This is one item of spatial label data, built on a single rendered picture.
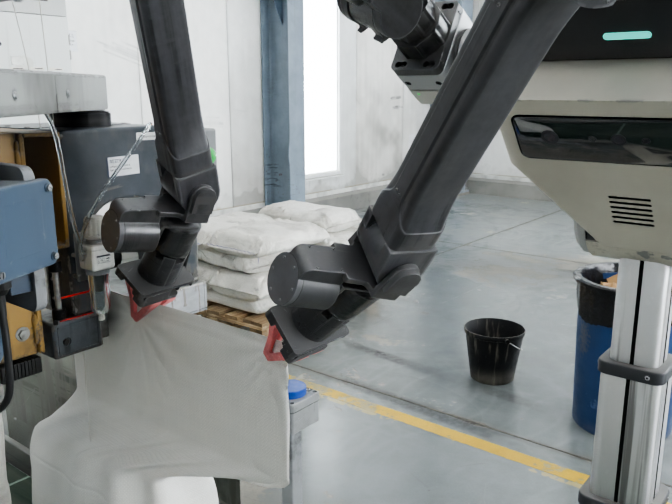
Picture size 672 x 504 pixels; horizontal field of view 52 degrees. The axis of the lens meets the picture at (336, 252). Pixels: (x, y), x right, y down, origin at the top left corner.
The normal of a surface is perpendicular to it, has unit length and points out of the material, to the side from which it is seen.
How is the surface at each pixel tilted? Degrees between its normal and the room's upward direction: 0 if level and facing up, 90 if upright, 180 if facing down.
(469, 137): 129
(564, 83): 40
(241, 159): 90
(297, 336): 50
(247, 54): 90
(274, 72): 90
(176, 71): 111
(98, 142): 90
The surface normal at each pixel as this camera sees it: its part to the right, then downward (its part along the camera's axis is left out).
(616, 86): -0.40, -0.63
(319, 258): 0.50, -0.62
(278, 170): -0.62, 0.18
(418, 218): 0.30, 0.66
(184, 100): 0.63, 0.48
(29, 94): 1.00, 0.00
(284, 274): -0.77, -0.14
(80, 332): 0.78, 0.15
